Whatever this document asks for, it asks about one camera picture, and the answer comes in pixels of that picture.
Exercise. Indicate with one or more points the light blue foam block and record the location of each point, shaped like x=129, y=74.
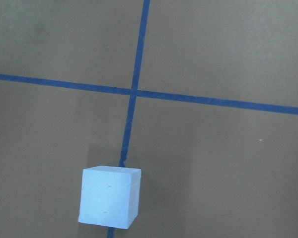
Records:
x=109, y=196

